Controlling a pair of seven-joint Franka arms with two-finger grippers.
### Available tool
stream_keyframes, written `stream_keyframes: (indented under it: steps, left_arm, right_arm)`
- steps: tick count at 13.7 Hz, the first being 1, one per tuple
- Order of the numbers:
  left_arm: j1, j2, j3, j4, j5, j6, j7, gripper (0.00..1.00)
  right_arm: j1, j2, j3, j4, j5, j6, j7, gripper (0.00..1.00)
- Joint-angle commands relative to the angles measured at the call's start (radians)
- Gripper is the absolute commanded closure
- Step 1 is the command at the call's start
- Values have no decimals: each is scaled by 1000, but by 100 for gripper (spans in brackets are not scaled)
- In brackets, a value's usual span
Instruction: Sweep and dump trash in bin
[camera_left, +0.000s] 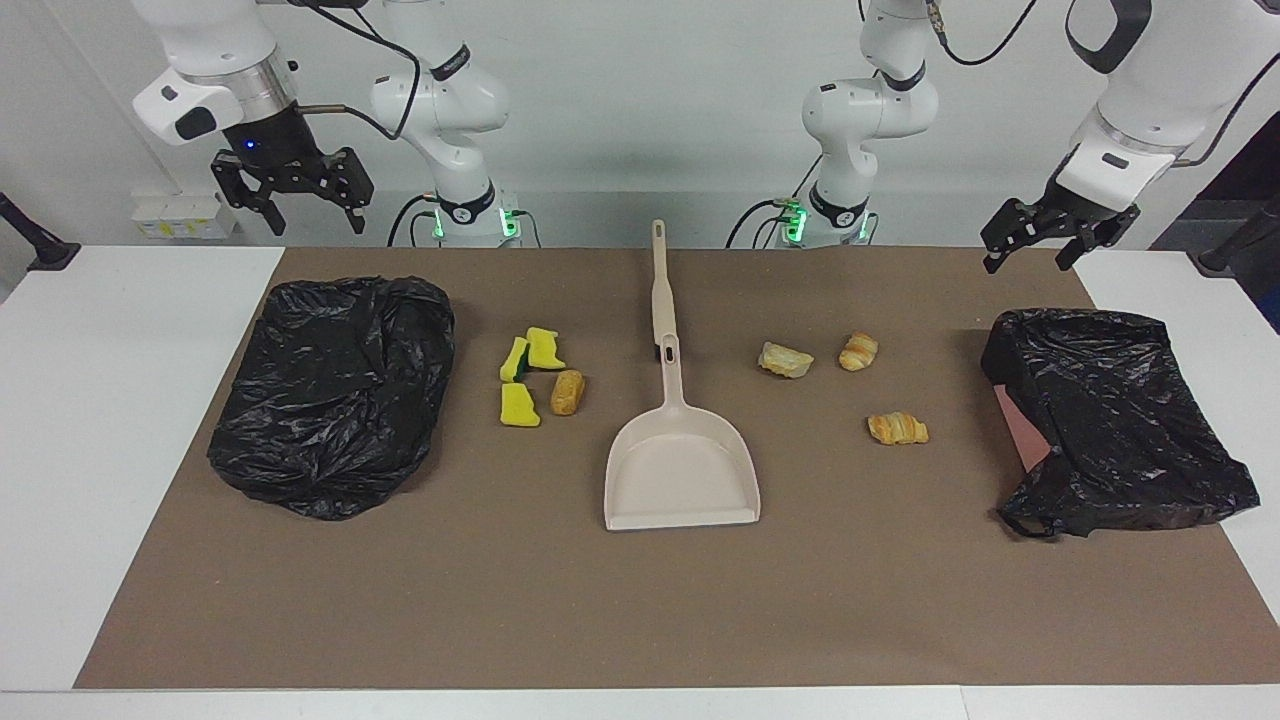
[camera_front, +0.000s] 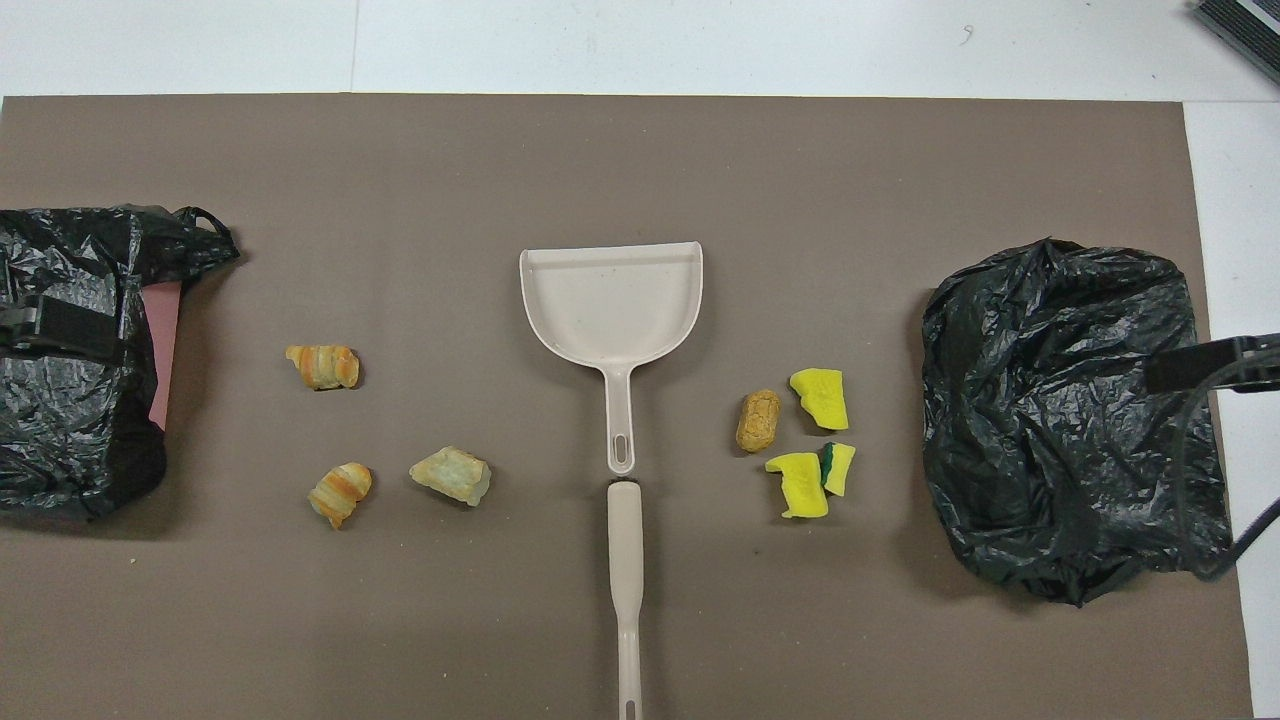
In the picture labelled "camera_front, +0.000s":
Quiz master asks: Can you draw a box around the black trash bag on pink bin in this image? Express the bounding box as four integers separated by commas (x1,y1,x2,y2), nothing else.
0,205,241,521

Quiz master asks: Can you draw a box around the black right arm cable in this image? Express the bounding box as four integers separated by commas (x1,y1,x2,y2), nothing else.
1172,358,1280,584

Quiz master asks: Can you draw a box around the brown table mat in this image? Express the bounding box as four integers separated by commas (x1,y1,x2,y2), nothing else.
0,93,1254,720

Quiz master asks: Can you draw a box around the beige plastic dustpan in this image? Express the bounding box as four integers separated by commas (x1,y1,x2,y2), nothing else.
519,241,704,476

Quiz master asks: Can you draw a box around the beige hand brush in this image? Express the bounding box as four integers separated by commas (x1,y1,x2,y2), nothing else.
606,480,646,720

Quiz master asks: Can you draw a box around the black trash bag lined bin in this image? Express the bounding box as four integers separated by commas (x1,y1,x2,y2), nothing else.
921,237,1234,608

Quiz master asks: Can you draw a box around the pale bread piece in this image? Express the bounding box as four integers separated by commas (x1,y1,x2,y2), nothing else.
409,446,493,508

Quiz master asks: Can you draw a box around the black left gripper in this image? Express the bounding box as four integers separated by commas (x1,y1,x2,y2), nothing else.
0,295,131,364

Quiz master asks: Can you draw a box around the yellow and green sponge piece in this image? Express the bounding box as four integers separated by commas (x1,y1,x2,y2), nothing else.
820,442,858,499

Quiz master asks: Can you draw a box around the grey ribbed device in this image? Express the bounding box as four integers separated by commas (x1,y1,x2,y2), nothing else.
1190,0,1280,87

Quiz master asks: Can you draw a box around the pink bin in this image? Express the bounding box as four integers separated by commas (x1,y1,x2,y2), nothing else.
147,281,183,431

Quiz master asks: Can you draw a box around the striped orange croissant piece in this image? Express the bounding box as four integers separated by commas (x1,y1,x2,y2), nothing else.
285,344,362,392
307,462,374,530

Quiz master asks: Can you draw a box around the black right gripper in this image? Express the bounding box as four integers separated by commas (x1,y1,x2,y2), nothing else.
1145,333,1280,395

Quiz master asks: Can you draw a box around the brown oval bread roll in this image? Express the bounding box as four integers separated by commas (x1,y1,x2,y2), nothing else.
735,388,783,454

